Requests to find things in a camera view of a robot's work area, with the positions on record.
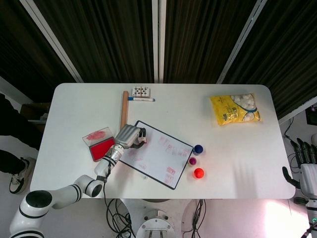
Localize white slanted frame post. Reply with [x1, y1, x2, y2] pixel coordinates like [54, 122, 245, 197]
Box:
[216, 0, 269, 85]
[19, 0, 84, 82]

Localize white stamped paper sheet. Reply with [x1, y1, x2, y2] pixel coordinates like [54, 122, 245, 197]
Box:
[121, 121, 193, 188]

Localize black and white sneaker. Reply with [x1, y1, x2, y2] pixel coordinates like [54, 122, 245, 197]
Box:
[9, 157, 37, 195]

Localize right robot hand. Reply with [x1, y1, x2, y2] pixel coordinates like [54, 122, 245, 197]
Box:
[282, 138, 317, 197]

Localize white upright frame post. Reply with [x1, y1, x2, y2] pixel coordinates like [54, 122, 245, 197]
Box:
[151, 0, 165, 84]

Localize brown cardboard box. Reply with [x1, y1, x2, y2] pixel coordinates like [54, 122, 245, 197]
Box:
[19, 103, 52, 124]

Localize yellow cotton ball bag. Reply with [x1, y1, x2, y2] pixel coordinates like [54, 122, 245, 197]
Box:
[210, 93, 263, 127]

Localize black electronic device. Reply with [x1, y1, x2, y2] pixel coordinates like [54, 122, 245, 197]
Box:
[306, 105, 317, 126]

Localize person in black clothes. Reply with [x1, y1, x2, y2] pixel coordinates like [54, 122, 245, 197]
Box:
[0, 93, 43, 176]

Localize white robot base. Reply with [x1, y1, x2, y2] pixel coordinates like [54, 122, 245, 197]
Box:
[121, 198, 199, 238]

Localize dark curtain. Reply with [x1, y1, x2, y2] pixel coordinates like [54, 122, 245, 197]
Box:
[0, 0, 317, 119]

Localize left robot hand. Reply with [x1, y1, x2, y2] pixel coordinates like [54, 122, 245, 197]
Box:
[114, 124, 149, 150]

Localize blue whiteboard marker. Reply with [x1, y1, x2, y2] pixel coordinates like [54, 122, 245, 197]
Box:
[127, 97, 156, 103]

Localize black floor cables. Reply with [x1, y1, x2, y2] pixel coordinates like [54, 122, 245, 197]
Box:
[103, 178, 206, 238]

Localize wooden rolling pin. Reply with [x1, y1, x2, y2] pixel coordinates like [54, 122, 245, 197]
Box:
[119, 90, 129, 131]

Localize red ink pad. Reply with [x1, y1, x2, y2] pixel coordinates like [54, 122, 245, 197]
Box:
[82, 126, 117, 163]

